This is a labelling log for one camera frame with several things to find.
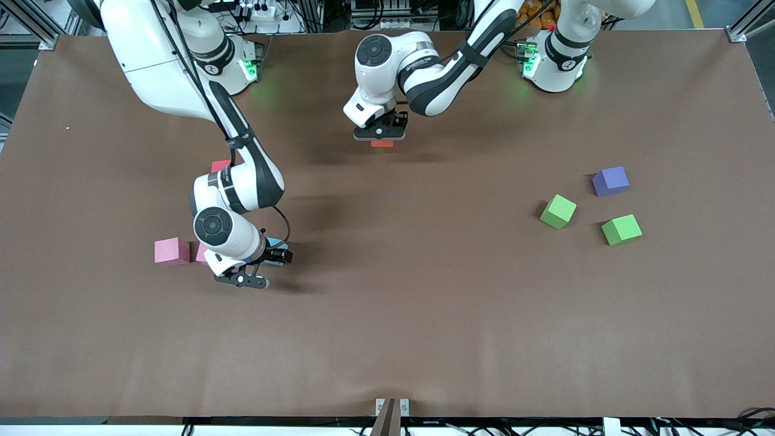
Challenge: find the purple foam block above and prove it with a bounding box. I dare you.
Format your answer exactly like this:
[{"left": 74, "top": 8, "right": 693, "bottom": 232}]
[{"left": 592, "top": 167, "right": 630, "bottom": 197}]

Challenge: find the green foam block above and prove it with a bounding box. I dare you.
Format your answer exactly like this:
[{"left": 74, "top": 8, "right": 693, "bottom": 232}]
[
  {"left": 601, "top": 214, "right": 643, "bottom": 246},
  {"left": 539, "top": 194, "right": 577, "bottom": 230}
]

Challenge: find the orange mesh bag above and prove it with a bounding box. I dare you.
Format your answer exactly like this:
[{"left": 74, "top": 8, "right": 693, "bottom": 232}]
[{"left": 518, "top": 0, "right": 558, "bottom": 32}]

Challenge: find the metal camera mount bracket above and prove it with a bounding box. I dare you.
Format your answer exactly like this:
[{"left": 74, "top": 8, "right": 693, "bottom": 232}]
[{"left": 375, "top": 398, "right": 411, "bottom": 436}]

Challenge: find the aluminium frame profile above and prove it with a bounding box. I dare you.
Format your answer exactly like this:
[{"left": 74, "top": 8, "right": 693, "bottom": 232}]
[
  {"left": 0, "top": 0, "right": 91, "bottom": 50},
  {"left": 727, "top": 0, "right": 775, "bottom": 44}
]

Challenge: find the dark floor cable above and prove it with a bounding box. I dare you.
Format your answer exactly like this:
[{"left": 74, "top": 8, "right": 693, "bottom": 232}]
[{"left": 736, "top": 407, "right": 775, "bottom": 434}]

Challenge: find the dark equipment box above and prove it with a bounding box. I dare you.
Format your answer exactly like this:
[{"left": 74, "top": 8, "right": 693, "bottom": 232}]
[{"left": 350, "top": 0, "right": 438, "bottom": 30}]

